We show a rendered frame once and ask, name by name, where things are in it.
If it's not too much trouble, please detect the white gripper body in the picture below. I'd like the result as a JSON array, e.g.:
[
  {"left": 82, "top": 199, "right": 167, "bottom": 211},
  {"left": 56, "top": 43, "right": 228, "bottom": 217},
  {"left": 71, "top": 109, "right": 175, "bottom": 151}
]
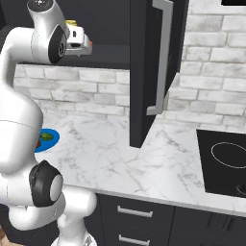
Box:
[{"left": 65, "top": 33, "right": 94, "bottom": 57}]

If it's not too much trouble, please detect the dark cabinet door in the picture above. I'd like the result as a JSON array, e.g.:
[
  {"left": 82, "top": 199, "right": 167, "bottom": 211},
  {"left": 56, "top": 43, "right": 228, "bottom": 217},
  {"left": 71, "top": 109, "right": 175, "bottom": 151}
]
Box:
[{"left": 129, "top": 0, "right": 190, "bottom": 149}]

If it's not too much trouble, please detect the green avocado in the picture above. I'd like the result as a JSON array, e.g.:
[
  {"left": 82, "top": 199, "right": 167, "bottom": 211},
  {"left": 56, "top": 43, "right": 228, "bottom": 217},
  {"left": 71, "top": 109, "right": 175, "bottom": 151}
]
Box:
[{"left": 38, "top": 132, "right": 55, "bottom": 142}]

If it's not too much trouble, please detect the blue plate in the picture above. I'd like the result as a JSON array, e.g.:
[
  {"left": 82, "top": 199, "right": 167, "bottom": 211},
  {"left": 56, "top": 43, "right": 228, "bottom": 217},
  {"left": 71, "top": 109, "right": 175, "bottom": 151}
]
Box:
[{"left": 34, "top": 128, "right": 62, "bottom": 154}]

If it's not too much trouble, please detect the black range hood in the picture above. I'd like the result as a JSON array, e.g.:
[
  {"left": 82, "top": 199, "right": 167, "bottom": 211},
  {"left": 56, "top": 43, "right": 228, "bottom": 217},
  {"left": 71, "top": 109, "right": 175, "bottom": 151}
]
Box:
[{"left": 221, "top": 0, "right": 246, "bottom": 7}]

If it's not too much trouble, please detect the dark drawer front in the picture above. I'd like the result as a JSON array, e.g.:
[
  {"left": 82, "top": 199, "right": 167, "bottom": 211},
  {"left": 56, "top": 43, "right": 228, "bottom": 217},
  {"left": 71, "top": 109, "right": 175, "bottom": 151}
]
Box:
[
  {"left": 96, "top": 193, "right": 176, "bottom": 229},
  {"left": 101, "top": 218, "right": 174, "bottom": 246}
]

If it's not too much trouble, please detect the black hob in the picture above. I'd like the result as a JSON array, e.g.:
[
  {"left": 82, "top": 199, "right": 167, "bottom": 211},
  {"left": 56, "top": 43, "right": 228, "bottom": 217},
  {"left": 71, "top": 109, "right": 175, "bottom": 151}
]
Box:
[{"left": 195, "top": 128, "right": 246, "bottom": 199}]

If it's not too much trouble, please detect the dark wall cabinet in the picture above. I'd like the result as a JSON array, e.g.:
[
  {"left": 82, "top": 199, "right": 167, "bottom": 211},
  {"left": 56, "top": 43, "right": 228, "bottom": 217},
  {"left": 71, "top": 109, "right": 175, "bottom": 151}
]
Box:
[{"left": 0, "top": 0, "right": 133, "bottom": 70}]

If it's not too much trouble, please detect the grey cabinet door handle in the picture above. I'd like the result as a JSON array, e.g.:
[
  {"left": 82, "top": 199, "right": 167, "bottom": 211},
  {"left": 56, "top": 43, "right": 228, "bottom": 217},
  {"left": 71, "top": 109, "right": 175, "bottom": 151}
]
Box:
[{"left": 145, "top": 0, "right": 175, "bottom": 116}]

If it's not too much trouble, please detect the grey drawer handle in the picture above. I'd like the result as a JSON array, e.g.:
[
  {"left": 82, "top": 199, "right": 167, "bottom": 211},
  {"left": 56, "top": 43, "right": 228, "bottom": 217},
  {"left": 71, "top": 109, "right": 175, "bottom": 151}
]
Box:
[
  {"left": 118, "top": 234, "right": 151, "bottom": 246},
  {"left": 116, "top": 205, "right": 155, "bottom": 219}
]

